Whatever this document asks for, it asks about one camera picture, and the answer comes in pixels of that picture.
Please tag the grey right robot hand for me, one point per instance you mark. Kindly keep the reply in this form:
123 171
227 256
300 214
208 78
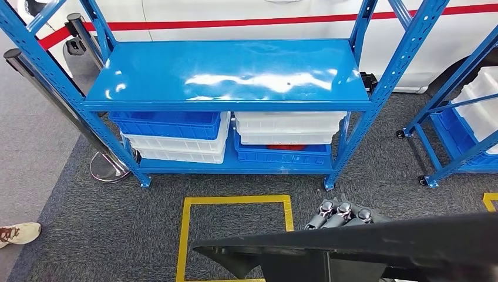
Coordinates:
344 212

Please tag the black plastic car part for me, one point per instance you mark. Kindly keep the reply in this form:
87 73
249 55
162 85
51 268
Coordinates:
350 253

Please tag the blue metal shelf rack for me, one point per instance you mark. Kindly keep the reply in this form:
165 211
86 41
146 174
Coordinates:
447 88
233 74

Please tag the blue plastic crate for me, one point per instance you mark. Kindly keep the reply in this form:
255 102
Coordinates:
167 126
280 157
455 136

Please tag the red item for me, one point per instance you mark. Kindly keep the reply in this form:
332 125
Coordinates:
288 148

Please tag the white plastic crate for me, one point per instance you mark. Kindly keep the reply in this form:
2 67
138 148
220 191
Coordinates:
288 120
183 157
284 139
482 105
179 144

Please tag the yellow floor tape square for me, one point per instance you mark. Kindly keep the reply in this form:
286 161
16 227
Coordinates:
233 199
491 196

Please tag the red barrier belt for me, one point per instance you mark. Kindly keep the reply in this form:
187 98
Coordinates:
233 22
54 39

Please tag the person's shoe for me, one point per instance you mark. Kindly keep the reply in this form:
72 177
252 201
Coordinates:
21 233

